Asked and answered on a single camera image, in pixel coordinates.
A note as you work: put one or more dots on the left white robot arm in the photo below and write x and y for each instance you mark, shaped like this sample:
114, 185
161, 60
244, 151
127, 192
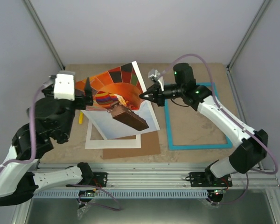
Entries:
18, 183

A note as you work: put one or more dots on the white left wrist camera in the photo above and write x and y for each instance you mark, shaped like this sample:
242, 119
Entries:
64, 86

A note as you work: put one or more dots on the controller board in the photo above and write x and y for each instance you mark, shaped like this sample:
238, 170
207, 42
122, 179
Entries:
218, 191
88, 193

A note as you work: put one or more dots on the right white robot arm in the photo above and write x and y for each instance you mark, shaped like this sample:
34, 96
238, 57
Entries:
249, 144

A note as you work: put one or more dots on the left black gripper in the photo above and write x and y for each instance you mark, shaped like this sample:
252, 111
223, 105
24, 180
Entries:
83, 98

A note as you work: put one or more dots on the aluminium corner post right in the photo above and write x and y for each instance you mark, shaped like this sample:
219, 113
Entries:
252, 27

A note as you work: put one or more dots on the teal wooden picture frame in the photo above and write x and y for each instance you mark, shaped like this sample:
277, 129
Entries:
173, 147

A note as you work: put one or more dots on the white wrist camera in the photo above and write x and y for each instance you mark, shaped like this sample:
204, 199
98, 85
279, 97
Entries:
155, 76
64, 86

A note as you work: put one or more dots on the right controller board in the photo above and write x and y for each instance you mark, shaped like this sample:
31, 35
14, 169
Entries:
218, 191

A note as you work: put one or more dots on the yellow screwdriver tool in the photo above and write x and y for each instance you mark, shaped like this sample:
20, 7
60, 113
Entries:
80, 118

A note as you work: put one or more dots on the grey slotted cable duct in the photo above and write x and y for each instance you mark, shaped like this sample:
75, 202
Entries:
126, 194

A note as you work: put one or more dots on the aluminium corner post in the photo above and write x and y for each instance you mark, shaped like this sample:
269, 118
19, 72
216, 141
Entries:
252, 27
35, 17

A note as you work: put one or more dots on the left controller board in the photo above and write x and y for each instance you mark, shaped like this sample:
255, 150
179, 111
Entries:
88, 193

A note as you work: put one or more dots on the clear plastic bag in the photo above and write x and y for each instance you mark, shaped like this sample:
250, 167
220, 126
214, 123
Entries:
82, 209

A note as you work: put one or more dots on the aluminium corner post left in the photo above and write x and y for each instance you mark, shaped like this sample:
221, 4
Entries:
35, 17

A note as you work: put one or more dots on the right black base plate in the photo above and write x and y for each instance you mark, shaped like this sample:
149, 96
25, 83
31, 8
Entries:
200, 179

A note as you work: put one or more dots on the white photo mat board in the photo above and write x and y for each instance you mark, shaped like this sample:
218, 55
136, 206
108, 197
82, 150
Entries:
110, 144

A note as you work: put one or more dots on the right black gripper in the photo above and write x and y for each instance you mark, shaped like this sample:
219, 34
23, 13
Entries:
153, 89

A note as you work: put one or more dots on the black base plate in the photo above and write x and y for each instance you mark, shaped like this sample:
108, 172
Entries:
99, 179
200, 179

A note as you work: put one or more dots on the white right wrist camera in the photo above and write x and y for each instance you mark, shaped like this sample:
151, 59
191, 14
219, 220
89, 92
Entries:
155, 76

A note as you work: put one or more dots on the aluminium rail base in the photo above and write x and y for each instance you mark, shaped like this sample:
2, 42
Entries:
161, 175

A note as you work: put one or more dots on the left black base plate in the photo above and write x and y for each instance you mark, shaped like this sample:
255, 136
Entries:
99, 179

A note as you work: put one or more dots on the brown cardboard backing board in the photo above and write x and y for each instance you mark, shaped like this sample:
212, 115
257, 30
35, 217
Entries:
149, 146

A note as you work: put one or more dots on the hot air balloon photo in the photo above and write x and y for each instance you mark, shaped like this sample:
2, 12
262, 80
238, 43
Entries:
117, 109

